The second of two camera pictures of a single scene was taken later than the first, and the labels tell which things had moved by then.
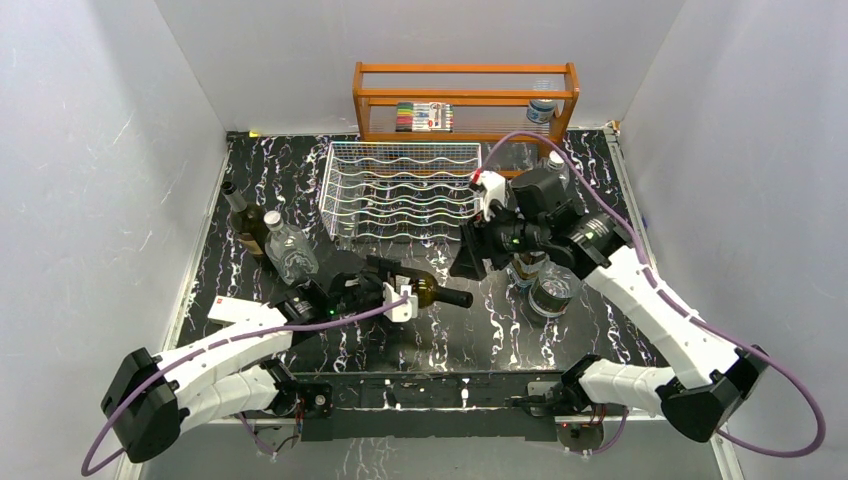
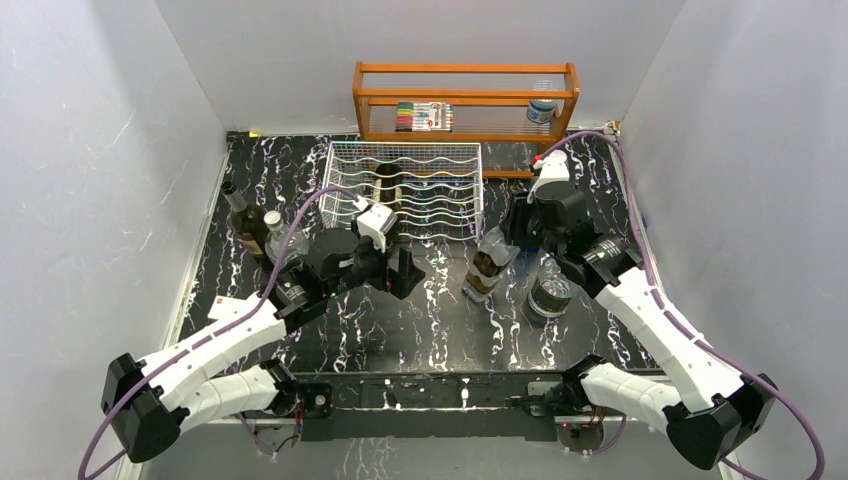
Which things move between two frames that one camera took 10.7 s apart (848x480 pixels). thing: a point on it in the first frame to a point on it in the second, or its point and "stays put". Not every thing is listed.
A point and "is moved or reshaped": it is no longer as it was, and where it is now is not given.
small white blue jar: (540, 110) stays put
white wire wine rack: (399, 192) stays put
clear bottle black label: (551, 291) stays put
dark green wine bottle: (430, 293) to (387, 186)
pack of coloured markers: (424, 117) stays put
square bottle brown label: (528, 263) is moved or reshaped
